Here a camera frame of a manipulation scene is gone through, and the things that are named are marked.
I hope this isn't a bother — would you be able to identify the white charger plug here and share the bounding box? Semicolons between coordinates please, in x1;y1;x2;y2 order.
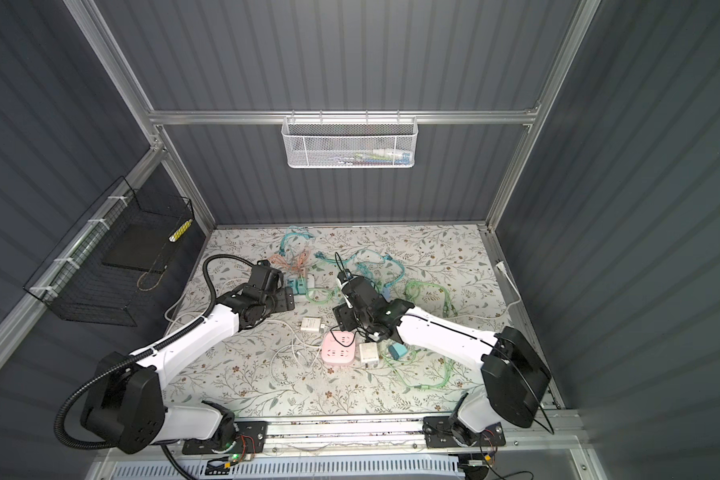
358;342;380;365
300;317;323;333

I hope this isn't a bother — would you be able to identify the teal charger plug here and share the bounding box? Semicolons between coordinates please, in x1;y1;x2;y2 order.
387;342;408;361

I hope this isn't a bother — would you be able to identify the pink power strip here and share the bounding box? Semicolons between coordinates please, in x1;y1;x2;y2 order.
320;330;356;367

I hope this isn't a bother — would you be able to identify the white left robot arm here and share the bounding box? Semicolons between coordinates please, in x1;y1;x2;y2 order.
80;260;295;454

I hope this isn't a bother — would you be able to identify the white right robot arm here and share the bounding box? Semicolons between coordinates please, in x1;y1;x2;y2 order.
336;270;552;446

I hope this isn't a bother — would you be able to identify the yellow marker pen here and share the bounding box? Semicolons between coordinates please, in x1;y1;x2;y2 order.
168;219;193;243

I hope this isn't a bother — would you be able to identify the black corrugated conduit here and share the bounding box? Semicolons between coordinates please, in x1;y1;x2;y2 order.
53;254;256;454

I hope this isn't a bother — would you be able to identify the pink multi-head charging cable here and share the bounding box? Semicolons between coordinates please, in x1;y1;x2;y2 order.
257;250;312;278

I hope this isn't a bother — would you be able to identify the green multi-head cable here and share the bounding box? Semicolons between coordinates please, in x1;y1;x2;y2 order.
403;279;458;319

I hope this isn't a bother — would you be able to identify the green cable near front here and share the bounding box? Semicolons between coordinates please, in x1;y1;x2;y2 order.
383;353;457;391

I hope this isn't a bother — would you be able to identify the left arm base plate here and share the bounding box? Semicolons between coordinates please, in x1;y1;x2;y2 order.
182;421;269;455

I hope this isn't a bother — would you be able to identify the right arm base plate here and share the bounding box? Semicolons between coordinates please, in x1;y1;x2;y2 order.
422;415;506;449

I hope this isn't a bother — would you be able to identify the black wire basket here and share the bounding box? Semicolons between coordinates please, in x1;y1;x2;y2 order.
24;178;194;327

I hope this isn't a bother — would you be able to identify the white wire basket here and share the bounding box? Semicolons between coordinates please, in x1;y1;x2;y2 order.
281;119;419;169

